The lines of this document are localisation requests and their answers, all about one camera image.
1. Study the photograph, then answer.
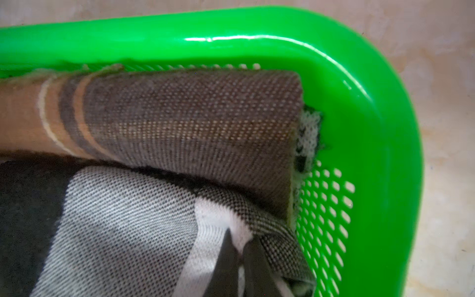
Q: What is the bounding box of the grey black checked scarf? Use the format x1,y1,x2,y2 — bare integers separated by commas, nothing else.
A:
1,157,298,297

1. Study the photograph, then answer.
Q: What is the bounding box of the green plastic basket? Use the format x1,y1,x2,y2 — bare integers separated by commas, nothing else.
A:
1,6,423,297

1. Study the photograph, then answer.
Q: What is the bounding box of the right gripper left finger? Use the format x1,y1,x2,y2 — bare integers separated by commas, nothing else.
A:
203,229,239,297

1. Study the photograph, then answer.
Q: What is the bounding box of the brown plaid fringed scarf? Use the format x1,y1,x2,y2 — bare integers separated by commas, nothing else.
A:
1,64,304,219

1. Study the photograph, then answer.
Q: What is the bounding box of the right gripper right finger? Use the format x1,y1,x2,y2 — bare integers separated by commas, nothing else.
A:
242,237,282,297

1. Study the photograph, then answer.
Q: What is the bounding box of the black white smiley scarf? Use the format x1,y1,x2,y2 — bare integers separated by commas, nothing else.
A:
291,105,324,297

